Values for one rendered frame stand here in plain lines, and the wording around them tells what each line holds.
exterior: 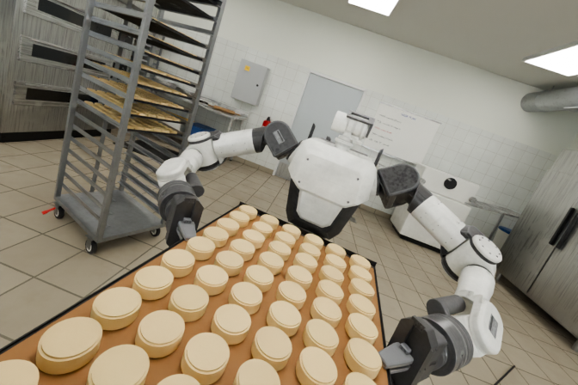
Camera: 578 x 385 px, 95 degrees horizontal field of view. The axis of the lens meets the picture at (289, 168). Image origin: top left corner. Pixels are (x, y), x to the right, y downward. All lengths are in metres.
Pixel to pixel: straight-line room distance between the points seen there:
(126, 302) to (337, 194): 0.61
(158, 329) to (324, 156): 0.62
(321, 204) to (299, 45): 4.52
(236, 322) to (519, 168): 5.93
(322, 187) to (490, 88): 5.11
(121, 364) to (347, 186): 0.66
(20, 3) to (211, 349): 3.60
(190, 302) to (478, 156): 5.57
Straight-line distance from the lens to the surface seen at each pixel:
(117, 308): 0.40
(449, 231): 0.89
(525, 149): 6.13
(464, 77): 5.60
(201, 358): 0.36
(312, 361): 0.41
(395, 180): 0.88
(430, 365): 0.58
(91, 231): 2.16
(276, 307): 0.45
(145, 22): 1.76
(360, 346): 0.47
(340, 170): 0.82
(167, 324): 0.39
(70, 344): 0.37
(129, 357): 0.36
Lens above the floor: 1.30
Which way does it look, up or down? 12 degrees down
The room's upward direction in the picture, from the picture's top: 20 degrees clockwise
